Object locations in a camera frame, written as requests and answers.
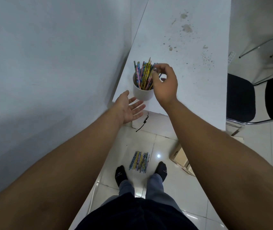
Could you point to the black shirt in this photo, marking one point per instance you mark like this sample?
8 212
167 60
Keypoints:
136 215

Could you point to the white round cup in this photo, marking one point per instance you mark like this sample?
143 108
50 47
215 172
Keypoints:
142 93

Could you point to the person's right hand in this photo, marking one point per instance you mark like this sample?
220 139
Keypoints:
166 88

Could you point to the person's left middle finger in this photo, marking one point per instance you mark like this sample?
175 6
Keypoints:
137 105

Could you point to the person's left thumb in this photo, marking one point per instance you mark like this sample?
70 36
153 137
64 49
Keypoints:
125 95

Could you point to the person's right thumb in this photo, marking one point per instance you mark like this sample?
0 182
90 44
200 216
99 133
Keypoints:
154 76

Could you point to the person's left hand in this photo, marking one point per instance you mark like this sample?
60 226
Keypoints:
124 110

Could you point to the person's left little finger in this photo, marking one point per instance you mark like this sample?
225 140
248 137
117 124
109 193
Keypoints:
136 116

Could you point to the cardboard box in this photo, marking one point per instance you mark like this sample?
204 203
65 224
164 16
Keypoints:
180 156

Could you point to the black sock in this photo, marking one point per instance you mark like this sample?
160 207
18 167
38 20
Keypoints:
120 176
161 171

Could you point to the white power strip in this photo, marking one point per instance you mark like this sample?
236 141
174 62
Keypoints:
232 57

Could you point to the black right sock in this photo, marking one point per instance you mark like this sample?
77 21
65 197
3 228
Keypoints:
161 171

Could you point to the person's left forearm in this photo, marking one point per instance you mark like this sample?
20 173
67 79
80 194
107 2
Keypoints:
54 170

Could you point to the black chair with chrome frame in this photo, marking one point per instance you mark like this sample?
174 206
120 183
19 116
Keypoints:
240 98

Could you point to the person's right forearm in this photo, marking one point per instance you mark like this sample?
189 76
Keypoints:
222 165

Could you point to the bunch of colourful pencils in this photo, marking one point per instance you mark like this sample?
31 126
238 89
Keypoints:
143 73

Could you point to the grey trousers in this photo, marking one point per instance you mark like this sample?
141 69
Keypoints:
156 191

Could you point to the pile of colourful pencils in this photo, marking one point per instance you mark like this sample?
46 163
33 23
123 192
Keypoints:
139 161

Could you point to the black left sock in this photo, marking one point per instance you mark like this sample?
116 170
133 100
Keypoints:
120 176

